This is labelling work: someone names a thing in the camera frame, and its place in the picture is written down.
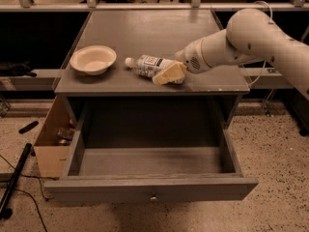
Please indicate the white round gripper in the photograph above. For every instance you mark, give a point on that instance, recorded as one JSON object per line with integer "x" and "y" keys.
{"x": 192, "y": 59}

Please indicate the clear blue-labelled plastic bottle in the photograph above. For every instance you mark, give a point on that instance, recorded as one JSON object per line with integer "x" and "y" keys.
{"x": 147, "y": 65}

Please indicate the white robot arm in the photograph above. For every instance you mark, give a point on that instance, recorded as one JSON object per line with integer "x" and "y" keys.
{"x": 250, "y": 36}

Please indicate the grey wooden drawer cabinet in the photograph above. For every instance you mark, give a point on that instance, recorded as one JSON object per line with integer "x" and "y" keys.
{"x": 161, "y": 33}

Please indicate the open grey top drawer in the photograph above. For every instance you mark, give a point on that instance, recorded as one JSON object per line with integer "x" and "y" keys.
{"x": 126, "y": 150}

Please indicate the white paper bowl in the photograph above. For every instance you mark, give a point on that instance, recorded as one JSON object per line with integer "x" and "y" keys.
{"x": 93, "y": 60}

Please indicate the glass jar in box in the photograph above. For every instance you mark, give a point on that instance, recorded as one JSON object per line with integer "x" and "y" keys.
{"x": 65, "y": 134}

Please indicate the brown cardboard box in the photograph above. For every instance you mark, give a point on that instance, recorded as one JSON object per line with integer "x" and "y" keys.
{"x": 52, "y": 151}

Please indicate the small black bar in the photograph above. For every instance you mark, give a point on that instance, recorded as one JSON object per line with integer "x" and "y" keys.
{"x": 28, "y": 127}

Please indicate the black pole on floor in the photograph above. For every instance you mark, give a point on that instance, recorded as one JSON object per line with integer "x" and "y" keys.
{"x": 5, "y": 211}

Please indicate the grey metal frame rail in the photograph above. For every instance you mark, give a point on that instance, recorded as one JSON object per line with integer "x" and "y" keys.
{"x": 89, "y": 5}

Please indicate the black cloth on rail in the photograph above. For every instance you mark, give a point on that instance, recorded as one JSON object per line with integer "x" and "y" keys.
{"x": 16, "y": 69}

